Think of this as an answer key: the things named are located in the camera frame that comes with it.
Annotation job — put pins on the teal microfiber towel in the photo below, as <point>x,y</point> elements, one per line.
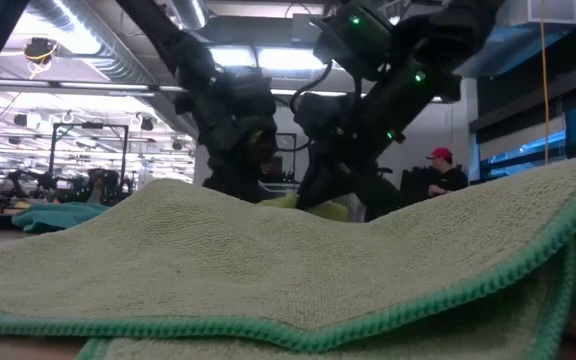
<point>58,217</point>

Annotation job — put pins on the person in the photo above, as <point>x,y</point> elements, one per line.
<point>450,177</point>

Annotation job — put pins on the black stacked panels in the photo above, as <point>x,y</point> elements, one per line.
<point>413,185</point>

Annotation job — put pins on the white ceiling unit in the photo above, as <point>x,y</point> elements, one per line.
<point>553,12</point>

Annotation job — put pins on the silver air duct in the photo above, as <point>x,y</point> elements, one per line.
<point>93,30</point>

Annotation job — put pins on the bright ceiling light panel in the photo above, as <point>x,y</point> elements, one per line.
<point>278,59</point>

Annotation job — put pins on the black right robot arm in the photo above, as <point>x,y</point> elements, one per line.
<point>418,60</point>

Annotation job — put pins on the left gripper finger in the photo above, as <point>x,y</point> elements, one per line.
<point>233,182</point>

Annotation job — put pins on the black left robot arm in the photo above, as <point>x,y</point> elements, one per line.
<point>155,30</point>

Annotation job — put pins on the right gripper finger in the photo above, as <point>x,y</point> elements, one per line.
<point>328,187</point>
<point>380,197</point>

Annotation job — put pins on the long ceiling light tube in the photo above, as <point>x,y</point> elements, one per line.
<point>93,86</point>

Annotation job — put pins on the lime green microfiber towel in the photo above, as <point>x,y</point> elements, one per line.
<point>333,211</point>

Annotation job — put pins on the black gantry frame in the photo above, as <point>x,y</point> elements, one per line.
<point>90,125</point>

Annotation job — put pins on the pale green microfiber towel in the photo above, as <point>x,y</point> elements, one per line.
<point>268,270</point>

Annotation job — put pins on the black background robot station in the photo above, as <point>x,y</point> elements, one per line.
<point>108,185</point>

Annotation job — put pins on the black ceiling device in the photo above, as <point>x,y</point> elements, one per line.
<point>40,50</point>

